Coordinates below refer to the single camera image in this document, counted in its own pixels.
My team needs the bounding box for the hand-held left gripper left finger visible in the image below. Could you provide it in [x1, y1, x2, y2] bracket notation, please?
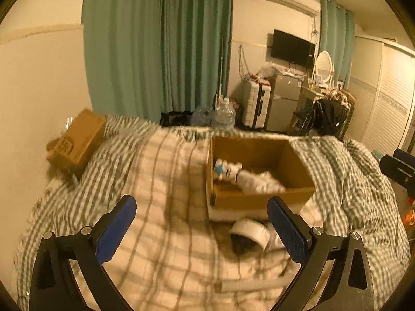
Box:
[30, 195, 137, 311]

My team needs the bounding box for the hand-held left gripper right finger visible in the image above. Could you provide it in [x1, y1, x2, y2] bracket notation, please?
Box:
[266, 196, 377, 311]

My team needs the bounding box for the white tape roll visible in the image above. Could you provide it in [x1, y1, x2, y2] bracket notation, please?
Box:
[229, 219, 271, 252]

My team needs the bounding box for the white plastic wrap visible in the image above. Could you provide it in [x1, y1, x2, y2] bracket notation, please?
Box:
[236, 169, 286, 195]

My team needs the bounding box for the white bottle with blue label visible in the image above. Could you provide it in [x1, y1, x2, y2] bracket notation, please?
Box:
[213, 158, 243, 183]

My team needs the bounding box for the checkered blanket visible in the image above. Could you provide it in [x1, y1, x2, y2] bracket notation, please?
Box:
[15, 115, 412, 311]

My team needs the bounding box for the white wardrobe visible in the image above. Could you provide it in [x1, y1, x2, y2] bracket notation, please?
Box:
[343, 35, 415, 159]

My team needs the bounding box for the black chair with clothes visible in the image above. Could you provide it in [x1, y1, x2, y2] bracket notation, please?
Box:
[288, 98, 348, 138]

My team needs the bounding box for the closed brown cardboard box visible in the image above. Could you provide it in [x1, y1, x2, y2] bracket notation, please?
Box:
[46, 109, 107, 176]

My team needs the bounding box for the dressing table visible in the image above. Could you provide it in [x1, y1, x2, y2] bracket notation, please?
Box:
[296, 85, 328, 117]

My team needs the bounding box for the oval vanity mirror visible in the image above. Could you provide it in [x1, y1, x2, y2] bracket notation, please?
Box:
[314, 51, 334, 84]

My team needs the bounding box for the silver mini fridge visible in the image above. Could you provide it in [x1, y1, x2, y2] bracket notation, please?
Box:
[265, 72, 303, 133]

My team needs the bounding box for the large clear water bottle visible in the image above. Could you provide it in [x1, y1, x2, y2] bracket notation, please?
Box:
[211, 98, 236, 132]

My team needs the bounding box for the crumpled plastic bag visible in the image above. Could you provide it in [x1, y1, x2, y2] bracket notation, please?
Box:
[191, 106, 215, 126]

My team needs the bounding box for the narrow green curtain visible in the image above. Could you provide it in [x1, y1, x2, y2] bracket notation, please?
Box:
[319, 0, 355, 91]

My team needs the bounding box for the black wall television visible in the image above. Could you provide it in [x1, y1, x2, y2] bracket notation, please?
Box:
[271, 29, 316, 66]

